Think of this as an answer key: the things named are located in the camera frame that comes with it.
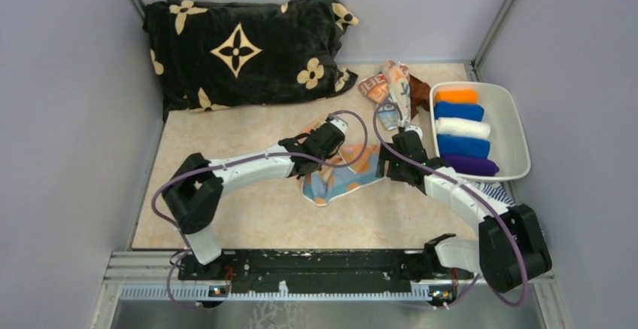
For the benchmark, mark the purple rolled towel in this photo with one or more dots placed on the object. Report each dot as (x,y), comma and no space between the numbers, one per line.
(472,165)

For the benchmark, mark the orange rolled towel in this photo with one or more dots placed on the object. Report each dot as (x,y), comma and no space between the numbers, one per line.
(456,96)

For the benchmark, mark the orange polka dot towel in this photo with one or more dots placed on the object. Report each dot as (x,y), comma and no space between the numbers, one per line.
(329,183)

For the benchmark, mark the blue rolled towel upper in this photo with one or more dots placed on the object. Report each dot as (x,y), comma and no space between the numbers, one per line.
(465,111)

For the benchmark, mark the black pillow with beige flowers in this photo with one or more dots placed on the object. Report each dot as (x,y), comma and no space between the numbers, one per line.
(213,55)

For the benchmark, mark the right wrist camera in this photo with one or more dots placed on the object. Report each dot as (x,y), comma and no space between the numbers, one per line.
(412,128)

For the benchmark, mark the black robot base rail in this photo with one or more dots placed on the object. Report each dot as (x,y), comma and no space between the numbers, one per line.
(391,274)

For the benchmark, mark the white plastic bin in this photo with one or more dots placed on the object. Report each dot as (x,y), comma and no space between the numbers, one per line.
(509,148)

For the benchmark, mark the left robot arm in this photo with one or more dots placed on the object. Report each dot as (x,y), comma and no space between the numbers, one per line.
(194,192)

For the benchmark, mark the blue white striped towel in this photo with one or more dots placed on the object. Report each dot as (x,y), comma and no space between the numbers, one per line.
(495,191)

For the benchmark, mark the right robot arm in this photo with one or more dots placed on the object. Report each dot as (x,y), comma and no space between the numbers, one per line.
(509,248)

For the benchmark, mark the blue rolled towel lower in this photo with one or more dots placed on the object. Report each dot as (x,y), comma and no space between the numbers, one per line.
(463,146)

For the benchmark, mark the blue rolled towel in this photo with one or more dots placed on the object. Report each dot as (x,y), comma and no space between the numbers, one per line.
(465,111)
(463,146)

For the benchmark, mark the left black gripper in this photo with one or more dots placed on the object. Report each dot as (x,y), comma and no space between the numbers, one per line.
(311,132)

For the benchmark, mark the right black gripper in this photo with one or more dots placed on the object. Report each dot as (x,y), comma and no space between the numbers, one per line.
(387,154)

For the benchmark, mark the orange blue patterned towel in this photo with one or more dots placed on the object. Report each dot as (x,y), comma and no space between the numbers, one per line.
(390,90)

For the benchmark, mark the brown towel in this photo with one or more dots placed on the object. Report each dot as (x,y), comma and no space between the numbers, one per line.
(419,95)

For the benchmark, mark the white rolled towel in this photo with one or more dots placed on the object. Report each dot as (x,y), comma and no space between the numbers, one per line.
(454,126)

